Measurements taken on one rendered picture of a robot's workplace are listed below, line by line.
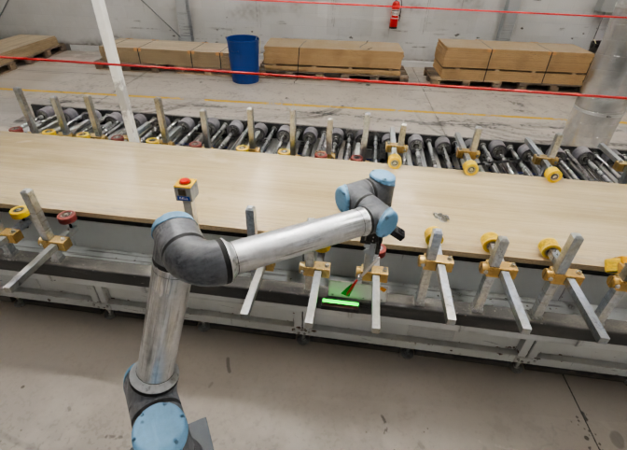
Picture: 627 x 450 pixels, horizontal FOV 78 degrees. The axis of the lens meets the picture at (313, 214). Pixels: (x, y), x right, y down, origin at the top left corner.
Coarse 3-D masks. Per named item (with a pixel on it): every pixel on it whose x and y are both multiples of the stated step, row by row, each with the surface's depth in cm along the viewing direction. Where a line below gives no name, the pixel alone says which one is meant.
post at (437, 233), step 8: (432, 232) 152; (440, 232) 149; (432, 240) 151; (440, 240) 151; (432, 248) 154; (432, 256) 156; (424, 272) 161; (432, 272) 160; (424, 280) 164; (424, 288) 166; (416, 296) 171; (424, 296) 169
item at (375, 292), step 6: (378, 264) 170; (372, 276) 164; (378, 276) 164; (372, 282) 161; (378, 282) 161; (372, 288) 158; (378, 288) 158; (372, 294) 155; (378, 294) 156; (372, 300) 153; (378, 300) 153; (372, 306) 150; (378, 306) 150; (372, 312) 148; (378, 312) 148; (372, 318) 145; (378, 318) 145; (372, 324) 143; (378, 324) 143; (372, 330) 143; (378, 330) 142
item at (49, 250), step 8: (64, 232) 187; (72, 232) 190; (48, 248) 178; (56, 248) 181; (40, 256) 173; (48, 256) 176; (32, 264) 169; (40, 264) 172; (24, 272) 165; (32, 272) 168; (16, 280) 161; (24, 280) 165; (8, 288) 158; (16, 288) 161
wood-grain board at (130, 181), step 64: (0, 192) 202; (64, 192) 204; (128, 192) 205; (256, 192) 209; (320, 192) 210; (448, 192) 214; (512, 192) 216; (576, 192) 218; (512, 256) 171; (576, 256) 172
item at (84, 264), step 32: (0, 256) 191; (32, 256) 192; (64, 256) 191; (192, 288) 183; (224, 288) 180; (288, 288) 179; (320, 288) 179; (480, 320) 170; (512, 320) 167; (544, 320) 167; (576, 320) 168; (608, 320) 168
